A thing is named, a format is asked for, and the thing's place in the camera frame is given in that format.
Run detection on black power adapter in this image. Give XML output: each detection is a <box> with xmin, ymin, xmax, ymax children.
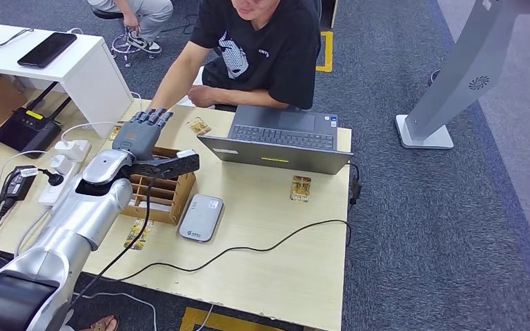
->
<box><xmin>0</xmin><ymin>165</ymin><xmax>38</xmax><ymax>202</ymax></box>

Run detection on black router with antennas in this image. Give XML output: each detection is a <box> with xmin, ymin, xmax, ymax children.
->
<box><xmin>0</xmin><ymin>81</ymin><xmax>72</xmax><ymax>159</ymax></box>

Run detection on wooden card organizer box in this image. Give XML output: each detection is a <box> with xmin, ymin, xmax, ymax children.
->
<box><xmin>121</xmin><ymin>146</ymin><xmax>197</xmax><ymax>226</ymax></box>

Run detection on grey laptop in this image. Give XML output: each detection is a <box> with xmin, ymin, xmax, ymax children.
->
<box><xmin>197</xmin><ymin>105</ymin><xmax>353</xmax><ymax>176</ymax></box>

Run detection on large white USB charger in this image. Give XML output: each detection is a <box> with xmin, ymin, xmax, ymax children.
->
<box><xmin>55</xmin><ymin>139</ymin><xmax>92</xmax><ymax>162</ymax></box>

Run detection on chrome stool base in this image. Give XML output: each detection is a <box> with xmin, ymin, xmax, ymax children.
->
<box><xmin>110</xmin><ymin>32</ymin><xmax>156</xmax><ymax>68</ymax></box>

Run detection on yellow floor tape marking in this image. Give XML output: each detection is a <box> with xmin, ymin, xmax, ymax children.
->
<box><xmin>179</xmin><ymin>307</ymin><xmax>284</xmax><ymax>331</ymax></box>
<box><xmin>315</xmin><ymin>30</ymin><xmax>333</xmax><ymax>73</ymax></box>

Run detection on white power strip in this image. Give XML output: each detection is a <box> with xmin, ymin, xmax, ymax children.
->
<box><xmin>37</xmin><ymin>155</ymin><xmax>83</xmax><ymax>209</ymax></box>

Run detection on white desk shelf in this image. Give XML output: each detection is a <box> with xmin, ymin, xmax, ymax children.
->
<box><xmin>0</xmin><ymin>20</ymin><xmax>134</xmax><ymax>138</ymax></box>

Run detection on grey card reader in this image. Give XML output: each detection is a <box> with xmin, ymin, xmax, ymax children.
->
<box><xmin>178</xmin><ymin>194</ymin><xmax>225</xmax><ymax>243</ymax></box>

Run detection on grey kiosk stand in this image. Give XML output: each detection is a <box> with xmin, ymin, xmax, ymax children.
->
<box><xmin>395</xmin><ymin>0</ymin><xmax>530</xmax><ymax>150</ymax></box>

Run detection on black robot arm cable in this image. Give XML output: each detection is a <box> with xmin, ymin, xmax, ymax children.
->
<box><xmin>69</xmin><ymin>175</ymin><xmax>156</xmax><ymax>308</ymax></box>

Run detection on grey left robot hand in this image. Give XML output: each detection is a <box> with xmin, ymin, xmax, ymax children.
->
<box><xmin>111</xmin><ymin>108</ymin><xmax>175</xmax><ymax>161</ymax></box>

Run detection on white charger cable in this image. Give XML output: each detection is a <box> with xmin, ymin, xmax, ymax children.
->
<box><xmin>0</xmin><ymin>150</ymin><xmax>53</xmax><ymax>199</ymax></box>
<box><xmin>60</xmin><ymin>91</ymin><xmax>144</xmax><ymax>143</ymax></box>

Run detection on black smartphone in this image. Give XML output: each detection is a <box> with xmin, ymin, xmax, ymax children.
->
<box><xmin>17</xmin><ymin>32</ymin><xmax>79</xmax><ymax>70</ymax></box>

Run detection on black floor cable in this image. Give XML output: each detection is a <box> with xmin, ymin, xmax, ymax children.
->
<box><xmin>161</xmin><ymin>13</ymin><xmax>202</xmax><ymax>35</ymax></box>

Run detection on gold printed ID card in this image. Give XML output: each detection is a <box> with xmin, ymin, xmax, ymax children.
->
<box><xmin>186</xmin><ymin>117</ymin><xmax>213</xmax><ymax>136</ymax></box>

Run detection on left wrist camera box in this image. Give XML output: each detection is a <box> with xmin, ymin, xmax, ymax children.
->
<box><xmin>130</xmin><ymin>149</ymin><xmax>201</xmax><ymax>180</ymax></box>

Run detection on black power plug with cord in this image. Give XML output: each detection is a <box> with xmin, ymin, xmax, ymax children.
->
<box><xmin>20</xmin><ymin>166</ymin><xmax>65</xmax><ymax>188</ymax></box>

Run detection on black stool seat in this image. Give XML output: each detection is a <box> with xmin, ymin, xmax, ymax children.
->
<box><xmin>92</xmin><ymin>8</ymin><xmax>126</xmax><ymax>21</ymax></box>

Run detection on white power strip cord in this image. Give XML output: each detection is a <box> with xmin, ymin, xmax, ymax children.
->
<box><xmin>13</xmin><ymin>208</ymin><xmax>159</xmax><ymax>331</ymax></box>

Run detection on small white USB charger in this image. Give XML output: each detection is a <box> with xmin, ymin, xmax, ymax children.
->
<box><xmin>50</xmin><ymin>154</ymin><xmax>75</xmax><ymax>176</ymax></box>

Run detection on black laptop power cable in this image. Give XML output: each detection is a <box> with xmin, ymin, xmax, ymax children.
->
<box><xmin>118</xmin><ymin>163</ymin><xmax>362</xmax><ymax>282</ymax></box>

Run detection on person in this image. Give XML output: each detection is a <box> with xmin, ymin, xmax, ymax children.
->
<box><xmin>148</xmin><ymin>0</ymin><xmax>322</xmax><ymax>113</ymax></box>
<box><xmin>86</xmin><ymin>0</ymin><xmax>175</xmax><ymax>54</ymax></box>

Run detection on person's left hand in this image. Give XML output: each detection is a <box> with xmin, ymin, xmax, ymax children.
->
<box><xmin>187</xmin><ymin>85</ymin><xmax>220</xmax><ymax>109</ymax></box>

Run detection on person's foot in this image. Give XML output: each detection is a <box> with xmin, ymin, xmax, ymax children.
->
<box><xmin>79</xmin><ymin>315</ymin><xmax>121</xmax><ymax>331</ymax></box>

